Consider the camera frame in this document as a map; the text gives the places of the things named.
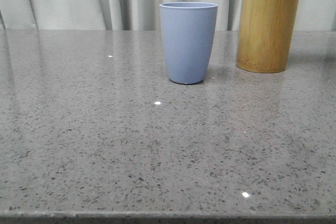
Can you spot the bamboo wooden cup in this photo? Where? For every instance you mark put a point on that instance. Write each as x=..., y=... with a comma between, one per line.
x=265, y=34

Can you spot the blue plastic cup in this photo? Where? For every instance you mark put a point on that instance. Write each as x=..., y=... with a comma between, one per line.
x=187, y=31

